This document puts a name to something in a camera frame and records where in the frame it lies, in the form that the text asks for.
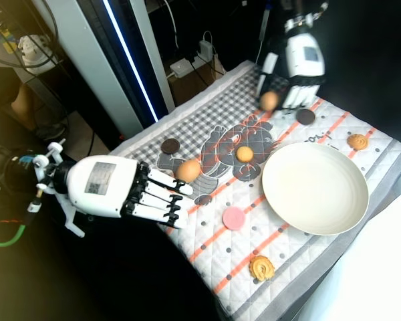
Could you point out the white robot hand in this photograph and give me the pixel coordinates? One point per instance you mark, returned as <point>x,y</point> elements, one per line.
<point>100,187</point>
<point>304,57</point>

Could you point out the brown egg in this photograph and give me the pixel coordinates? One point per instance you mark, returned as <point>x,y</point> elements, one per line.
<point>188,171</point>
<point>270,101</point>

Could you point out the cream round plate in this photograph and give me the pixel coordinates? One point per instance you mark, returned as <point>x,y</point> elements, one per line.
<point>315,189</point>

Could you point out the dark chocolate sandwich cookie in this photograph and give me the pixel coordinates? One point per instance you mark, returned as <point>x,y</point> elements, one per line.
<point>305,117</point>
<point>170,146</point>

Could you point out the white charger adapter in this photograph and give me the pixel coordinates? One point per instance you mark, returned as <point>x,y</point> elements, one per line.
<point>206,49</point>

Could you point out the golden swirl butter cookie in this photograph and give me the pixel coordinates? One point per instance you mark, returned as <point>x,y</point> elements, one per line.
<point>261,267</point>
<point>357,141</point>

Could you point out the person's leg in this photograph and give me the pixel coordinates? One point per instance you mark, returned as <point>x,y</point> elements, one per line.
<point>21,105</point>

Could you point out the round golden biscuit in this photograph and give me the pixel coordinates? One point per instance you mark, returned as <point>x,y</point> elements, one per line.
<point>245,154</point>

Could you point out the brown cardboard box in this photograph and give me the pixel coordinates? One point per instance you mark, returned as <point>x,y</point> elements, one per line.
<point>194,88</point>

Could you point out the grey quilt with bear print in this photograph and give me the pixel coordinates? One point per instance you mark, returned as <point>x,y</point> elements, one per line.
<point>187,110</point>

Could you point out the white power strip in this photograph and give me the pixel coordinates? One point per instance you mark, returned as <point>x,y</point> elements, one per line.
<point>182,68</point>

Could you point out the blue light strip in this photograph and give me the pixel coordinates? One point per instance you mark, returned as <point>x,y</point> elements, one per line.
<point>130,60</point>

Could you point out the pink round cookie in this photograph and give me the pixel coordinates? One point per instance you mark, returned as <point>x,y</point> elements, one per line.
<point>233,218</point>

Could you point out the white frame post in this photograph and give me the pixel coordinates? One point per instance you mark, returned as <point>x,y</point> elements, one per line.
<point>83,53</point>

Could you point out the white wall socket block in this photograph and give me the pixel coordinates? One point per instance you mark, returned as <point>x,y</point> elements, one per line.
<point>33,50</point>

